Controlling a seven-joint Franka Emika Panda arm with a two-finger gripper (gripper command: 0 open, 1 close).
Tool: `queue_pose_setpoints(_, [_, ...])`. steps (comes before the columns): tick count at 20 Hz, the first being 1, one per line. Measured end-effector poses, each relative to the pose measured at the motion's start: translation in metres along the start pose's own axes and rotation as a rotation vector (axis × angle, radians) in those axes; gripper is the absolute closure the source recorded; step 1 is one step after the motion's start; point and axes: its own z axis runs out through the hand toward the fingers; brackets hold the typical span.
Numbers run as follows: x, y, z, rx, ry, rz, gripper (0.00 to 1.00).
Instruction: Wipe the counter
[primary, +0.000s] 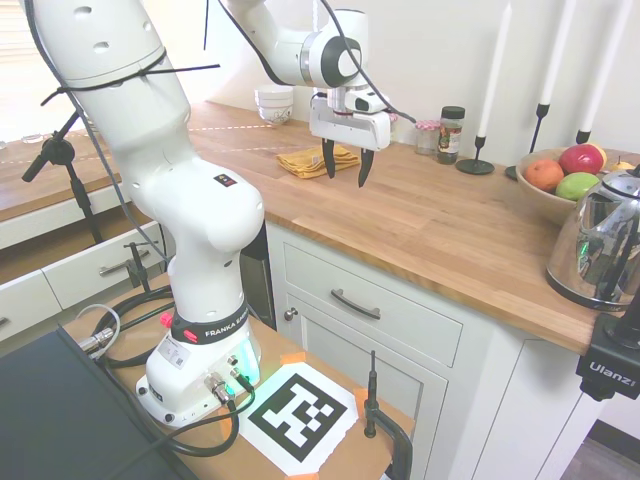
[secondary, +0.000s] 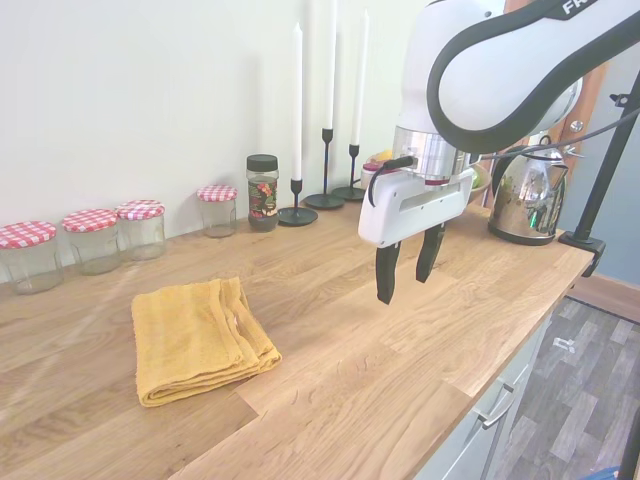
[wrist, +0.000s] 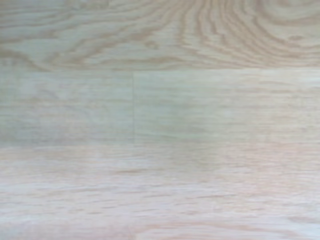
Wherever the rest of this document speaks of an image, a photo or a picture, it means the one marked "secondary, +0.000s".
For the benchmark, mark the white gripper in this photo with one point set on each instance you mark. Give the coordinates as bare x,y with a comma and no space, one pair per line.
400,210

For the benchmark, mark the yellow cloth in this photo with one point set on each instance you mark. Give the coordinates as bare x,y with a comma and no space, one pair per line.
190,340

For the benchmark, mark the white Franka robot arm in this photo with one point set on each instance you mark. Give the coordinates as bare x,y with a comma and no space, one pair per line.
425,60

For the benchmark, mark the medium black candle holder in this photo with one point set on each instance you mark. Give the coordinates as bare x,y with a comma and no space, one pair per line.
350,192

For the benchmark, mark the small jar red lid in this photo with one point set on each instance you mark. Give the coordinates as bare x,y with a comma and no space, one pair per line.
367,176

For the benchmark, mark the wooden fruit bowl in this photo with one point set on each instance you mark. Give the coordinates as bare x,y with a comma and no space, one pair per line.
480,195

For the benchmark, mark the yellow pear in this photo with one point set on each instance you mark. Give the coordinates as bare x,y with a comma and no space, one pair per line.
382,155

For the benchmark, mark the green apple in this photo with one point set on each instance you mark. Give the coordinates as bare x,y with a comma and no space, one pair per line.
482,175

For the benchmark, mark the short black candle holder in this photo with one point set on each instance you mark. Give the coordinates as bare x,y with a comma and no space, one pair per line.
297,215

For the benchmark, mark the stainless steel kettle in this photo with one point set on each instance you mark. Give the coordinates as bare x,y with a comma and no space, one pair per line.
525,200

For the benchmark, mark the coffee jar black lid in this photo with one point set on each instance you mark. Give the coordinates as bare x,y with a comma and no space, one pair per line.
262,200

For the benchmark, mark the tall white taper candle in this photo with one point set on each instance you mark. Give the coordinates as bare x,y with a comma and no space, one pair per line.
360,80
297,100
330,90

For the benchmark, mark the glass jar red checkered lid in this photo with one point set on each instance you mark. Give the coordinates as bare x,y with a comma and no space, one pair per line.
30,265
92,250
218,215
142,240

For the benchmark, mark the white kitchen cabinet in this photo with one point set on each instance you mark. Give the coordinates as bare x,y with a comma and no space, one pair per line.
475,450

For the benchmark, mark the black camera clamp stand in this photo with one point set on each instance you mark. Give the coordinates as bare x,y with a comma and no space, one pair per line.
607,165

